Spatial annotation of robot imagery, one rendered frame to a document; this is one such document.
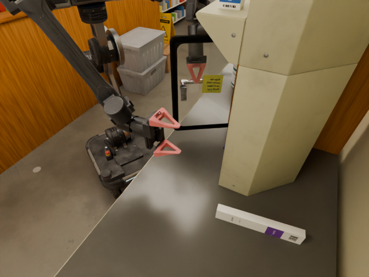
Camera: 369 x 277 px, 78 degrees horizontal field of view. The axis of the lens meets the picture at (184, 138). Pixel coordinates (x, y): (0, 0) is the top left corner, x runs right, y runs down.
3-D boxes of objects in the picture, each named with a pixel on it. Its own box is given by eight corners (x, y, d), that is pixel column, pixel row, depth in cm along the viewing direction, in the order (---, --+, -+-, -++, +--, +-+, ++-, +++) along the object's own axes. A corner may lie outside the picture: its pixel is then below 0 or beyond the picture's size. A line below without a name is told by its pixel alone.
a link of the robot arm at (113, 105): (128, 99, 77) (107, 114, 76) (112, 76, 67) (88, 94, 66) (147, 121, 71) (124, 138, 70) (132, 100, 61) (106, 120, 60)
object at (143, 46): (167, 56, 314) (166, 31, 291) (143, 75, 274) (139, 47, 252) (142, 50, 327) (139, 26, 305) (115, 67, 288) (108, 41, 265)
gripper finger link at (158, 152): (174, 147, 62) (145, 137, 65) (174, 165, 67) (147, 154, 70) (185, 133, 67) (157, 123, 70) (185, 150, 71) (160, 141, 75)
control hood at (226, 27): (267, 25, 74) (276, -11, 68) (238, 66, 53) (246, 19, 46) (233, 20, 78) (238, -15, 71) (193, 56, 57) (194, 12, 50)
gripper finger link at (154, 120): (173, 127, 57) (142, 117, 61) (174, 148, 62) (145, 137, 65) (185, 113, 62) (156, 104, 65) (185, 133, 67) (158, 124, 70)
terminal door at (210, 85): (241, 126, 102) (262, 33, 75) (173, 131, 100) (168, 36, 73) (240, 125, 103) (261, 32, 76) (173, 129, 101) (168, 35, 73)
